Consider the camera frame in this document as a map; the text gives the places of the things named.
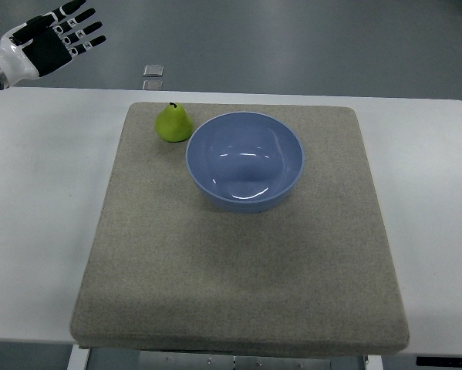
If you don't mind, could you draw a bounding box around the metal floor plate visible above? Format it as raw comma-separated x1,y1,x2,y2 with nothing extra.
142,79,163,91
143,65,164,77

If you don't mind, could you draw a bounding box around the upper metal floor plate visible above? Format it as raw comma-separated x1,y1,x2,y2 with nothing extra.
143,65,164,77

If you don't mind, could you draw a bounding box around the lower metal floor plate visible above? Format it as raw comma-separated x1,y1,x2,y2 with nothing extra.
142,79,163,91

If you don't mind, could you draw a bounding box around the green pear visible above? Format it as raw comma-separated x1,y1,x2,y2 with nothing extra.
154,103,194,143

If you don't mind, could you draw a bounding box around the beige fabric mat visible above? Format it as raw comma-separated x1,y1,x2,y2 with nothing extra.
70,103,410,358

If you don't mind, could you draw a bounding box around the white table frame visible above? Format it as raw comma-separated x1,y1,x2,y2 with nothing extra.
66,345,385,369

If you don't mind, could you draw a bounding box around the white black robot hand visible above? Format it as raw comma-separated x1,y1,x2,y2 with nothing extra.
0,1,106,89

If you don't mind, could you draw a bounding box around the blue bowl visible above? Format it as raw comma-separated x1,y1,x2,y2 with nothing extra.
185,112,305,214

